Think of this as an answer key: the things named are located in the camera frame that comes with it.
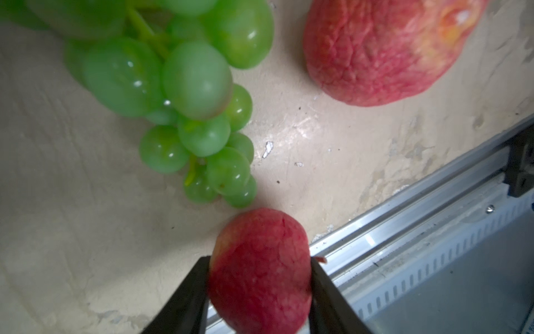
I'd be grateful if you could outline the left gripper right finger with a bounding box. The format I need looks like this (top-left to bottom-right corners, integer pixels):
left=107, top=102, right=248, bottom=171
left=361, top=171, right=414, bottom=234
left=308, top=257, right=372, bottom=334

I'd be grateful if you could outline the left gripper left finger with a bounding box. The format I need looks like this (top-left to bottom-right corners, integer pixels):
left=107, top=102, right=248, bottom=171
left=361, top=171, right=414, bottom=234
left=142, top=256, right=210, bottom=334

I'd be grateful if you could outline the red fake apple front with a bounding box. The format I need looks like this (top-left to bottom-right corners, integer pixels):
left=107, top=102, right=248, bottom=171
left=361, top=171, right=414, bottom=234
left=208, top=208, right=312, bottom=333

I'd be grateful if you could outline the red fake apple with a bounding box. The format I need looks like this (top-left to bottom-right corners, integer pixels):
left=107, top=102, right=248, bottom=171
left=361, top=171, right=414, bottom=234
left=303, top=0, right=488, bottom=107
left=208, top=208, right=312, bottom=333

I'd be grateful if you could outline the green fake grape bunch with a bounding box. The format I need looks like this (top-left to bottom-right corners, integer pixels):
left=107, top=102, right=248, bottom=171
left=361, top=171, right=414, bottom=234
left=1, top=1, right=274, bottom=208

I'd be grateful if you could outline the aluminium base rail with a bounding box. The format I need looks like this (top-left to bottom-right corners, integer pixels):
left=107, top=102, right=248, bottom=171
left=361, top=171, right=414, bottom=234
left=204, top=114, right=534, bottom=334

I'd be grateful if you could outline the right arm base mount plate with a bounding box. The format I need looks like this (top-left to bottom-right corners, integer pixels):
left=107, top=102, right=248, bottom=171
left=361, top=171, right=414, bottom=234
left=504, top=125, right=533, bottom=198

